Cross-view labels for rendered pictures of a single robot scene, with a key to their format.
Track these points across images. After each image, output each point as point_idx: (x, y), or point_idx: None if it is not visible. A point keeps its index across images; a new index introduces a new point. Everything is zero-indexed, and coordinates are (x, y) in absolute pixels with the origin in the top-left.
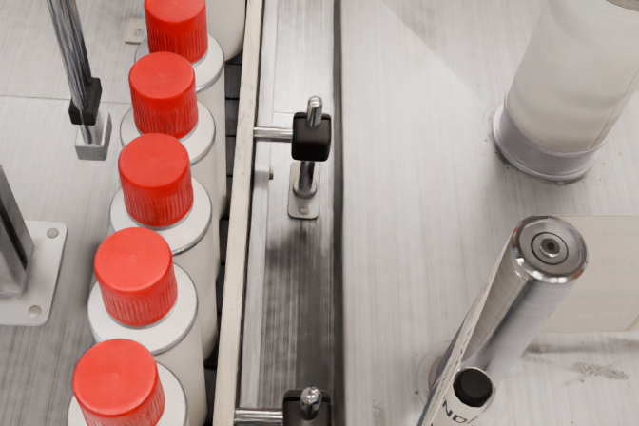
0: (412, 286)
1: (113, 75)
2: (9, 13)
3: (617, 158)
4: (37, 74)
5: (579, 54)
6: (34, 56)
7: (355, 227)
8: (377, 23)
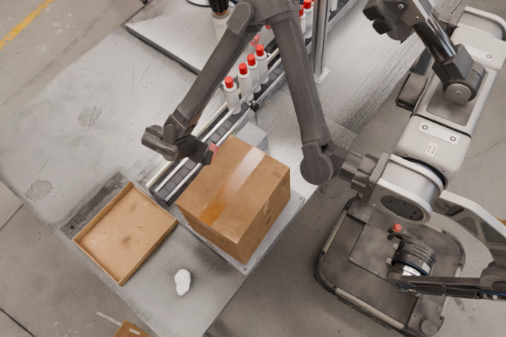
0: (265, 33)
1: (279, 96)
2: (290, 119)
3: None
4: (292, 103)
5: None
6: (291, 107)
7: (266, 43)
8: (232, 71)
